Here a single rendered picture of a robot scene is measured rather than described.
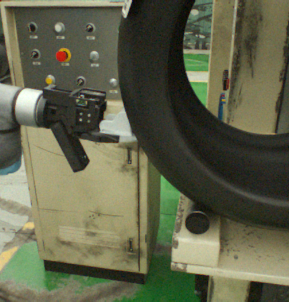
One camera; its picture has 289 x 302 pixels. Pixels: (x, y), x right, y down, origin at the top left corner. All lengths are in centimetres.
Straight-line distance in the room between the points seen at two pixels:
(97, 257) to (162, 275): 35
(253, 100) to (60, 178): 92
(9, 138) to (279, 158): 60
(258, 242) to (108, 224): 92
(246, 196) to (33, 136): 109
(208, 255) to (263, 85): 45
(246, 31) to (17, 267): 159
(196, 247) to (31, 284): 131
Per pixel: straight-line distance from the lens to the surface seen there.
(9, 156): 77
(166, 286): 178
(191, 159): 54
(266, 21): 90
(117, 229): 158
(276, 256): 76
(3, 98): 72
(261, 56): 91
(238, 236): 79
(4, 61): 444
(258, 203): 58
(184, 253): 68
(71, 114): 66
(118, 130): 65
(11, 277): 194
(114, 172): 143
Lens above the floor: 127
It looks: 23 degrees down
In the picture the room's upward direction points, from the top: straight up
